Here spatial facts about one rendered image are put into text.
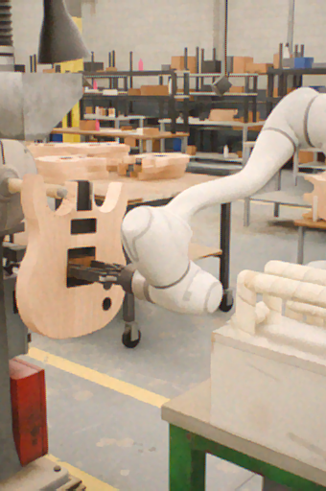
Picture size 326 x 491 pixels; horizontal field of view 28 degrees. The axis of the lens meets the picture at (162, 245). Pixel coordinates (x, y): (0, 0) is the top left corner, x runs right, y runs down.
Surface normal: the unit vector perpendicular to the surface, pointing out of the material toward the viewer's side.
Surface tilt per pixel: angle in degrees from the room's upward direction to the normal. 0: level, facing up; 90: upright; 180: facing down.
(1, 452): 81
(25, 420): 90
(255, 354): 90
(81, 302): 88
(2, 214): 98
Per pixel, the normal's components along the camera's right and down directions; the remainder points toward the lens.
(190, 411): 0.00, -0.97
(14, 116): -0.64, 0.18
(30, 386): 0.77, 0.15
